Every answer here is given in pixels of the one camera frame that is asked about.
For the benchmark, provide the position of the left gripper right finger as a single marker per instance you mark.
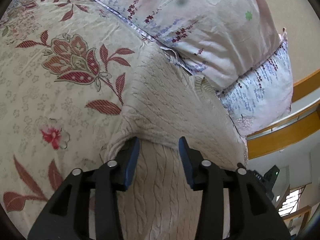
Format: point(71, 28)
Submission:
point(252, 214)

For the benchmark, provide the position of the black device with green light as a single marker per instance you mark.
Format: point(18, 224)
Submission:
point(267, 181)

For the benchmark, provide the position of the floral bed sheet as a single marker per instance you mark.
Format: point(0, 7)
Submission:
point(65, 66)

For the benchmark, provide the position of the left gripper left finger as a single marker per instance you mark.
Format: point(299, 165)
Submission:
point(66, 214)

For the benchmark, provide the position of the beige cable knit sweater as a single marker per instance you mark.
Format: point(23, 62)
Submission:
point(162, 104)

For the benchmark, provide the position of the blue lavender print pillow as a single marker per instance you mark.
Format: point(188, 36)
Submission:
point(262, 95)

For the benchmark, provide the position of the pink floral pillow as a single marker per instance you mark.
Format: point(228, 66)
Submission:
point(222, 39)

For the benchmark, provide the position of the wooden bed headboard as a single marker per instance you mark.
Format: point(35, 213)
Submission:
point(293, 128)

